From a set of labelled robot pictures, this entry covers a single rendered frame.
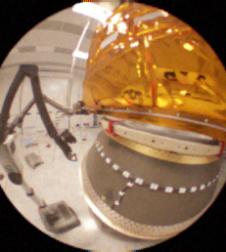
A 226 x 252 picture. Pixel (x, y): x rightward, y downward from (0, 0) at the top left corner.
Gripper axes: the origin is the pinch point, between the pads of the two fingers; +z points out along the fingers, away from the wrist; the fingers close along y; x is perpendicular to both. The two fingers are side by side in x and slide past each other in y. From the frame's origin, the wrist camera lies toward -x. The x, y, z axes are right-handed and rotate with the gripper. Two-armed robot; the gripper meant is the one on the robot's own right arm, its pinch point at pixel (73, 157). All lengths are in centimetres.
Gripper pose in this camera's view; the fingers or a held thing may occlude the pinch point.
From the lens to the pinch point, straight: 64.2
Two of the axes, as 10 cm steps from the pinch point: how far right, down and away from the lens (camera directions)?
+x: -5.9, 5.8, -5.6
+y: -7.7, -1.7, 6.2
